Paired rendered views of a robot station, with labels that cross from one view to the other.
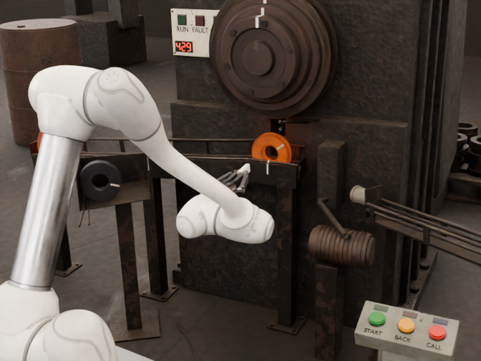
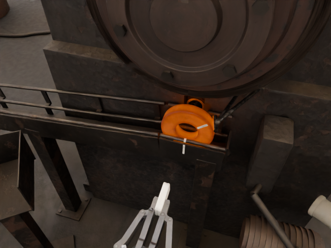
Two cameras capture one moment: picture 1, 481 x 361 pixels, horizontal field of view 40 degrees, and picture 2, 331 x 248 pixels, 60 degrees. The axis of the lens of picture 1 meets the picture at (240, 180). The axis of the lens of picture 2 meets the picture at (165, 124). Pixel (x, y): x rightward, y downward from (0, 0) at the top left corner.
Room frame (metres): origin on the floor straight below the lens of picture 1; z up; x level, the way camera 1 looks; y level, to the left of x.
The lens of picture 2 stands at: (1.80, 0.03, 1.33)
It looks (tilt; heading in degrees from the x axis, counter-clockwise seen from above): 46 degrees down; 351
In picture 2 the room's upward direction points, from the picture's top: straight up
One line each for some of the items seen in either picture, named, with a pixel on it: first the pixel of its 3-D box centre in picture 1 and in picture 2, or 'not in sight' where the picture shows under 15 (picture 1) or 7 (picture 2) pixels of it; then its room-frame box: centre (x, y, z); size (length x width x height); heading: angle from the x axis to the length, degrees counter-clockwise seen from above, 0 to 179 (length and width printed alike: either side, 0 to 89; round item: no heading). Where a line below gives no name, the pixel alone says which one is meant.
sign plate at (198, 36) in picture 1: (201, 33); not in sight; (2.60, 0.14, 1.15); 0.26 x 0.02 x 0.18; 64
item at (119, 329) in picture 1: (121, 249); (17, 229); (2.32, 0.48, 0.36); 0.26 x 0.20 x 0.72; 99
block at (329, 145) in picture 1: (331, 173); (267, 155); (2.26, -0.34, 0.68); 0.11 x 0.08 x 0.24; 154
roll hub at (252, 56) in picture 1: (259, 57); (186, 14); (2.26, -0.08, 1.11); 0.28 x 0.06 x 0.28; 64
